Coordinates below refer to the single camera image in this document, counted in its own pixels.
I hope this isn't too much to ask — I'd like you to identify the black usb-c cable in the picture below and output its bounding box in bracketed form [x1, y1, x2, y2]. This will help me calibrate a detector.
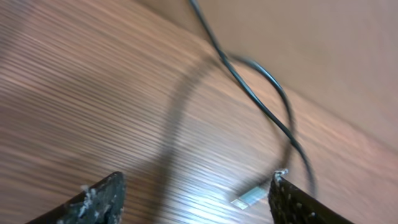
[188, 0, 317, 210]

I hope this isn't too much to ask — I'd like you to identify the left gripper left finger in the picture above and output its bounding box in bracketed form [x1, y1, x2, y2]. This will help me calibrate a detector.
[27, 172, 126, 224]

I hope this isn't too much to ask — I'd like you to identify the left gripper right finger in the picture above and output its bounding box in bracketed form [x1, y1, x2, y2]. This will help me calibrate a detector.
[268, 170, 352, 224]

